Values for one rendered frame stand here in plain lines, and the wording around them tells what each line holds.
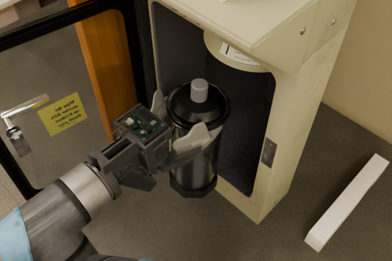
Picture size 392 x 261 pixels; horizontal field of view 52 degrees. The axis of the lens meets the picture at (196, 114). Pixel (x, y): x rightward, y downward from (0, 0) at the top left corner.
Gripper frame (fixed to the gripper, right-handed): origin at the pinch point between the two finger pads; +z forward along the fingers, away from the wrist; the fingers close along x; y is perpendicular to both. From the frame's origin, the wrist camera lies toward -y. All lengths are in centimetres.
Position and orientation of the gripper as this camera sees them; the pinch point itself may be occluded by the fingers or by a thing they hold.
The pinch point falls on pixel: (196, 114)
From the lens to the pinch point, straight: 68.5
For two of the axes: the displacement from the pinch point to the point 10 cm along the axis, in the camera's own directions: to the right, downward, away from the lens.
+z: 7.0, -5.5, 4.6
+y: 0.0, -6.4, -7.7
